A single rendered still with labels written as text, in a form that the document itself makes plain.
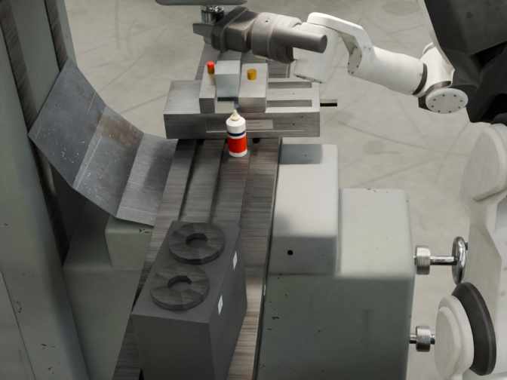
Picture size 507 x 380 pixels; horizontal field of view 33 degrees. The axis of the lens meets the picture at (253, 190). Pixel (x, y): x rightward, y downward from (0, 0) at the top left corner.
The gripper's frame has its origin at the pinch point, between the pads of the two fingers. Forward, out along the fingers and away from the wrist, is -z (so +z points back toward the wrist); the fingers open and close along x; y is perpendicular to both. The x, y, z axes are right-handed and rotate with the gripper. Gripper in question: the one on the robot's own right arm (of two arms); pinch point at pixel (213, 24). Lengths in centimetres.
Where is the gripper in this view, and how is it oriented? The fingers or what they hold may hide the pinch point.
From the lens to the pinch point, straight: 173.0
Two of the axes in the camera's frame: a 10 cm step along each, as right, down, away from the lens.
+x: -5.0, 5.5, -6.7
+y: 0.6, 7.9, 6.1
